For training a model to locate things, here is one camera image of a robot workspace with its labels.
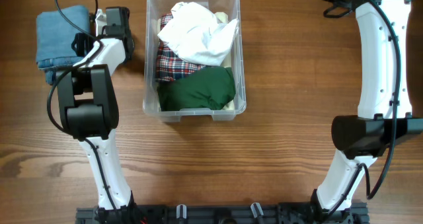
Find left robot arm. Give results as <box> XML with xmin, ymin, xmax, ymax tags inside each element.
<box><xmin>54</xmin><ymin>7</ymin><xmax>141</xmax><ymax>223</ymax></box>

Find cream cloth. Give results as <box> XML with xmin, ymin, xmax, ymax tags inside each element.
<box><xmin>155</xmin><ymin>12</ymin><xmax>236</xmax><ymax>112</ymax></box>

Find folded blue denim jeans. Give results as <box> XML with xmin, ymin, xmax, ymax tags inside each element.
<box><xmin>36</xmin><ymin>11</ymin><xmax>83</xmax><ymax>85</ymax></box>

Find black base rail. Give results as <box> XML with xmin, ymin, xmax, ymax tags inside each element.
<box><xmin>75</xmin><ymin>202</ymin><xmax>369</xmax><ymax>224</ymax></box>

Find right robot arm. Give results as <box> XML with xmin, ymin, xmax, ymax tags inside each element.
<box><xmin>292</xmin><ymin>0</ymin><xmax>422</xmax><ymax>223</ymax></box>

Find clear plastic storage bin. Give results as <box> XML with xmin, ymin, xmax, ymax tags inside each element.
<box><xmin>143</xmin><ymin>0</ymin><xmax>247</xmax><ymax>122</ymax></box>

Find plaid flannel shirt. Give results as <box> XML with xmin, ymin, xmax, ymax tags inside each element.
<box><xmin>154</xmin><ymin>12</ymin><xmax>208</xmax><ymax>83</ymax></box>

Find white cloth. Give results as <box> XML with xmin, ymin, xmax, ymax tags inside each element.
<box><xmin>158</xmin><ymin>2</ymin><xmax>239</xmax><ymax>66</ymax></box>

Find dark green cloth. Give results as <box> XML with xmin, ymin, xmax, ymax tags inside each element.
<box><xmin>157</xmin><ymin>67</ymin><xmax>236</xmax><ymax>112</ymax></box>

